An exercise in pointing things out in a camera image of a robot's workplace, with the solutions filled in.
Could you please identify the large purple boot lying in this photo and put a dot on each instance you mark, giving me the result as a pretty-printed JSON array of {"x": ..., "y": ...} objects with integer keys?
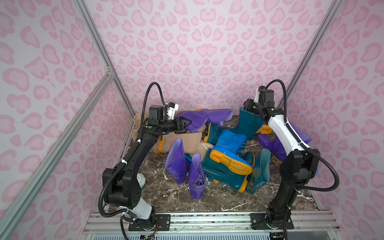
[
  {"x": 217, "y": 117},
  {"x": 198, "y": 121}
]

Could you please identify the blue rain boot yellow sole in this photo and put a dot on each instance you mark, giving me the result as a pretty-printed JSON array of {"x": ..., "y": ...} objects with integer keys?
[{"x": 229, "y": 150}]

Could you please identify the large purple boot lying back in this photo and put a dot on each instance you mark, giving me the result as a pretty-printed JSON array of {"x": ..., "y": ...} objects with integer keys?
[{"x": 217, "y": 117}]

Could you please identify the beige rain boot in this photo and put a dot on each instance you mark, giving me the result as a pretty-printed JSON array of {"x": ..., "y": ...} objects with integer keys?
[
  {"x": 192, "y": 143},
  {"x": 136, "y": 127}
]

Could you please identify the purple rain boot small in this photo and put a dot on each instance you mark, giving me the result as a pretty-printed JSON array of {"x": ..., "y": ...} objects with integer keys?
[
  {"x": 274, "y": 146},
  {"x": 307, "y": 139}
]

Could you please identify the teal boot behind blue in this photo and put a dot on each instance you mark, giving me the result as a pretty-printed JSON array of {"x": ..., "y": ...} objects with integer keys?
[{"x": 213, "y": 134}]

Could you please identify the large purple boot lying front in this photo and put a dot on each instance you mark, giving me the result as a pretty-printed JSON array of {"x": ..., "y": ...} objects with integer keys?
[{"x": 198, "y": 121}]

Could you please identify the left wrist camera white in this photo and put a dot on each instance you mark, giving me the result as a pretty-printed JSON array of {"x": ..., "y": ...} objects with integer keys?
[{"x": 171, "y": 109}]

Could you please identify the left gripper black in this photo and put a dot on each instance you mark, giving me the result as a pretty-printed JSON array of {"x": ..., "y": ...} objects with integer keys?
[{"x": 179, "y": 124}]

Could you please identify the teal rain boot upright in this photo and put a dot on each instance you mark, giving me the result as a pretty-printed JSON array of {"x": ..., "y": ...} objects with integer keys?
[{"x": 249, "y": 125}]

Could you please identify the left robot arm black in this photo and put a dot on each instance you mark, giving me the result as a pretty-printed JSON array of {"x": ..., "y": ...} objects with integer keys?
[{"x": 121, "y": 193}]

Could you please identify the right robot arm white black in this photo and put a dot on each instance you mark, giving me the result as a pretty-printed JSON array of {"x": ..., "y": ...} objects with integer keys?
[{"x": 296, "y": 171}]

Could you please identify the left aluminium frame strut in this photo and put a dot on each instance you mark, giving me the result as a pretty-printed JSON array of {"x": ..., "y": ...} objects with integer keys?
[{"x": 20, "y": 205}]

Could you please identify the purple rain boot front left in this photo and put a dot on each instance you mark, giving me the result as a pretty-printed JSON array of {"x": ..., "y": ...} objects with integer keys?
[{"x": 176, "y": 163}]

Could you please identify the large teal boot yellow sole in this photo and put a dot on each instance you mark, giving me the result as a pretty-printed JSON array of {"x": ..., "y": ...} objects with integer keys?
[{"x": 220, "y": 173}]

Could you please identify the purple rain boot front right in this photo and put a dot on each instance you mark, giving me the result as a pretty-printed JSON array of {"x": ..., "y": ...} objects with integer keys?
[{"x": 197, "y": 178}]

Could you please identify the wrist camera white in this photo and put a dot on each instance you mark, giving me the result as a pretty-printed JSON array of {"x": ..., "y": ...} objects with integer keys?
[
  {"x": 258, "y": 92},
  {"x": 171, "y": 109}
]

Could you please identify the small white alarm clock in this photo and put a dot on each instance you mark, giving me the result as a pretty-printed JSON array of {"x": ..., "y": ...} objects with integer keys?
[{"x": 141, "y": 180}]

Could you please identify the teal rain boot front right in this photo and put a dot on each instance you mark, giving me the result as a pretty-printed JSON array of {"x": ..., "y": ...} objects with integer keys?
[{"x": 261, "y": 172}]

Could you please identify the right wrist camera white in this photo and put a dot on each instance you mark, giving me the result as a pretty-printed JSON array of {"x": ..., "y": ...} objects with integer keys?
[{"x": 258, "y": 92}]

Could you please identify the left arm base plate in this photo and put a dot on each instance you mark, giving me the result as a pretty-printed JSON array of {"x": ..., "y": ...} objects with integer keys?
[{"x": 159, "y": 222}]

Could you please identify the left back aluminium post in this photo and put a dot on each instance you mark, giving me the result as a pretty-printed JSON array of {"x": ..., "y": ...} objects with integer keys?
[{"x": 91, "y": 27}]

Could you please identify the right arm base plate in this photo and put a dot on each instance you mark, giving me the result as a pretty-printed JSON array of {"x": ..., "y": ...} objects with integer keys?
[{"x": 261, "y": 221}]

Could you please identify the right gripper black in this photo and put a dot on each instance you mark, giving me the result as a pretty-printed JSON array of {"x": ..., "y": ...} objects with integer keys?
[{"x": 249, "y": 105}]

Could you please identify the right aluminium frame post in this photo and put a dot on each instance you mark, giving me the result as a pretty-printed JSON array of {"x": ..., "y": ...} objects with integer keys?
[{"x": 328, "y": 19}]

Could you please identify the aluminium front rail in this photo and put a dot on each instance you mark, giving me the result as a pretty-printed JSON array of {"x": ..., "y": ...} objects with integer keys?
[{"x": 303, "y": 225}]

